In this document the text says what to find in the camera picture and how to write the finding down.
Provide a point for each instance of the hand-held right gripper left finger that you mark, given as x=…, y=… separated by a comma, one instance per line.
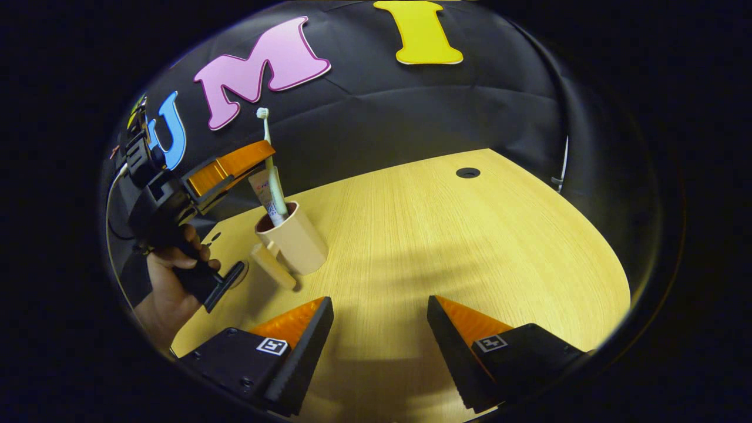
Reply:
x=305, y=358

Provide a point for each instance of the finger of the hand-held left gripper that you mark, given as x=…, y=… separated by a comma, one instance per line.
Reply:
x=235, y=167

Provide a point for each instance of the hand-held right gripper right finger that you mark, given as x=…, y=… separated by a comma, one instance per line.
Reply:
x=452, y=358

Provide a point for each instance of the white toothbrush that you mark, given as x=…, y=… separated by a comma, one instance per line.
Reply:
x=271, y=170

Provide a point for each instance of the white toothpaste tube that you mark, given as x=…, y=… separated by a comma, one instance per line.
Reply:
x=265, y=197

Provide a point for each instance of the beige cup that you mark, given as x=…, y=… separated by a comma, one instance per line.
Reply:
x=299, y=244

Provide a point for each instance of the wooden desktop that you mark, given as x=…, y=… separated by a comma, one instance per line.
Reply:
x=440, y=247

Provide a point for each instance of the black backdrop cloth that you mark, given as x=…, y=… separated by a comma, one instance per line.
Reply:
x=411, y=111

